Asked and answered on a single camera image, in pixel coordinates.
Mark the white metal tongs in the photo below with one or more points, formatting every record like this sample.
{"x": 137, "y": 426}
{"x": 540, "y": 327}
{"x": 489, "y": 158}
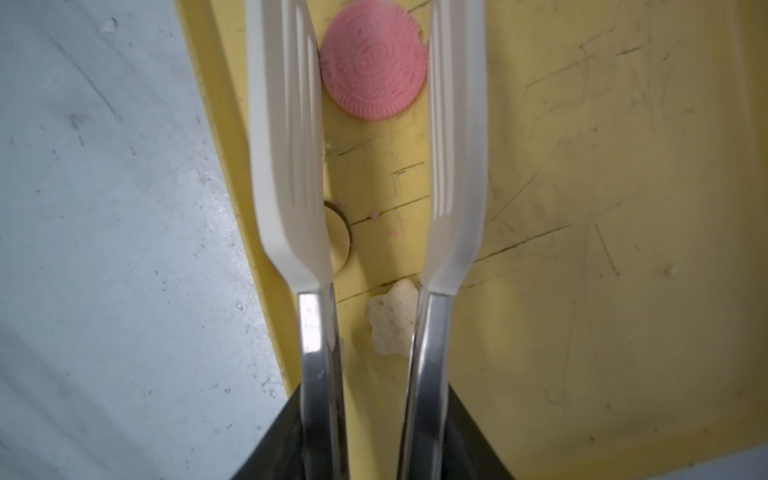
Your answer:
{"x": 340, "y": 201}

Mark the yellow plastic tray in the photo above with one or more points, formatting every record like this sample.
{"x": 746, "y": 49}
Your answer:
{"x": 614, "y": 325}

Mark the pink round cookie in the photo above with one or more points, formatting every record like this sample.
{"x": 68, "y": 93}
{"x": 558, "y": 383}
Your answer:
{"x": 373, "y": 60}

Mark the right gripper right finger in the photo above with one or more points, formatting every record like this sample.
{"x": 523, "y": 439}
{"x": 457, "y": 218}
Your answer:
{"x": 467, "y": 454}

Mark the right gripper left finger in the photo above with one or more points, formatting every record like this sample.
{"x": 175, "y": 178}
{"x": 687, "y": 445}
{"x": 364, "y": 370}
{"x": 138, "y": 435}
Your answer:
{"x": 279, "y": 453}

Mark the pale star shaped cookie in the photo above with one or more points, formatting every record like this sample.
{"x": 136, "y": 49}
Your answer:
{"x": 392, "y": 317}

